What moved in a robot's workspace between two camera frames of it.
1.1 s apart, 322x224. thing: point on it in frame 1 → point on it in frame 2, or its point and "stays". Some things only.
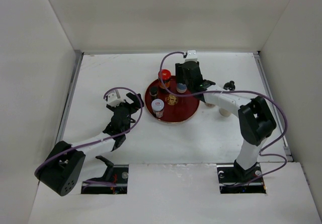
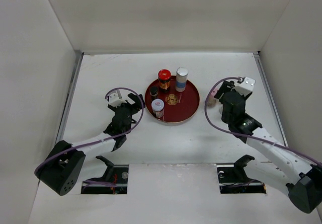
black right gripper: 179,73 → 225,87
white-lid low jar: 157,105 stays
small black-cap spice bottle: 153,91 stays
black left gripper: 135,99 stays
